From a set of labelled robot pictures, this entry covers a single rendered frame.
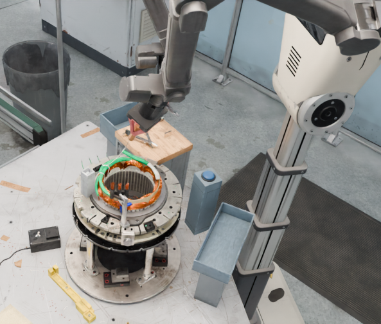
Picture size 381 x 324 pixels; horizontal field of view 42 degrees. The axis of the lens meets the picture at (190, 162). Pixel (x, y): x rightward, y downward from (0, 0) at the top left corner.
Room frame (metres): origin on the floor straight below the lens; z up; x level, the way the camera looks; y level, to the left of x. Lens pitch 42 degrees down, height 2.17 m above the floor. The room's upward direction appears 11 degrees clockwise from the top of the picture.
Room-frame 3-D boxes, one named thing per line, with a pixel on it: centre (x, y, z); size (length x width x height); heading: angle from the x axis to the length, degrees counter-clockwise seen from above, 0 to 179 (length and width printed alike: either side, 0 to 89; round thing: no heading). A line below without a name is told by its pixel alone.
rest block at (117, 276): (0.91, 0.15, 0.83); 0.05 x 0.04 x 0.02; 108
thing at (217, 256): (0.95, -0.14, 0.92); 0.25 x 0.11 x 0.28; 166
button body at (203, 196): (1.21, -0.07, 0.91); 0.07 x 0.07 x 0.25; 39
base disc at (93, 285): (1.02, 0.16, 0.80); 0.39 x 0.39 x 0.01
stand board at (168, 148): (1.32, 0.14, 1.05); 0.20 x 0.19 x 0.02; 48
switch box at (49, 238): (1.01, 0.43, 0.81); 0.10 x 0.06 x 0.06; 116
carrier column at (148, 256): (0.94, 0.07, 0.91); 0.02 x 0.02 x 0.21
